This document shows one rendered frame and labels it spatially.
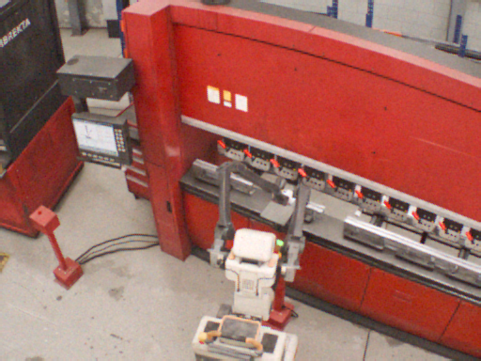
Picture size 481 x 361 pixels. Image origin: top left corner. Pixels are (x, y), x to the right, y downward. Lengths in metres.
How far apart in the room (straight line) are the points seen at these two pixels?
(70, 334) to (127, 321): 0.52
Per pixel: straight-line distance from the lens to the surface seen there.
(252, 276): 2.98
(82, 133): 3.70
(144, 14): 3.22
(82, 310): 4.46
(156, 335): 4.19
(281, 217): 3.53
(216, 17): 3.14
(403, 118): 2.91
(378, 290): 3.77
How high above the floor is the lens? 3.54
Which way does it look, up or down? 42 degrees down
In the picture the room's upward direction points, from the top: 2 degrees counter-clockwise
